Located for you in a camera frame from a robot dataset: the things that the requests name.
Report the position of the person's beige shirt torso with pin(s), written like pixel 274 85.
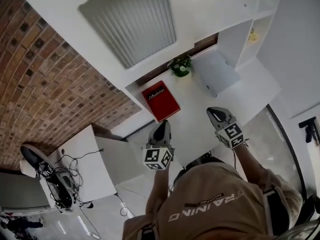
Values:
pixel 212 221

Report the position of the white desk with hutch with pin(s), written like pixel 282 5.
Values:
pixel 195 124

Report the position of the white cabinet with glass doors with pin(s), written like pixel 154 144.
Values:
pixel 237 9

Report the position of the white small box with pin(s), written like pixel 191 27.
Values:
pixel 27 167

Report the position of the white cabinet door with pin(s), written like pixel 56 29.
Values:
pixel 185 21

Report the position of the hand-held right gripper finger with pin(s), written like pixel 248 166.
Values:
pixel 228 115
pixel 214 124

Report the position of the person's left forearm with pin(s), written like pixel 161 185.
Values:
pixel 160 191

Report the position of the yellow crumpled cloth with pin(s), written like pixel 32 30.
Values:
pixel 253 36

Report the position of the light grey laptop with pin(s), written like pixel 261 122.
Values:
pixel 217 74

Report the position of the small potted flower plant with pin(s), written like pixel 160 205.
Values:
pixel 181 70

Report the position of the red hardcover book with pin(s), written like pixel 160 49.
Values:
pixel 160 101

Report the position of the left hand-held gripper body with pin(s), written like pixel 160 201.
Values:
pixel 156 157

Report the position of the person's right forearm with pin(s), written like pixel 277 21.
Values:
pixel 247 164

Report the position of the person's right black shoe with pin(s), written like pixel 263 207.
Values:
pixel 208 158

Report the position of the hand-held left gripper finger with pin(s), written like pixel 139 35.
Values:
pixel 152 136
pixel 169 136

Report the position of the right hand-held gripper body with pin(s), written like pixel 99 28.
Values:
pixel 231 136

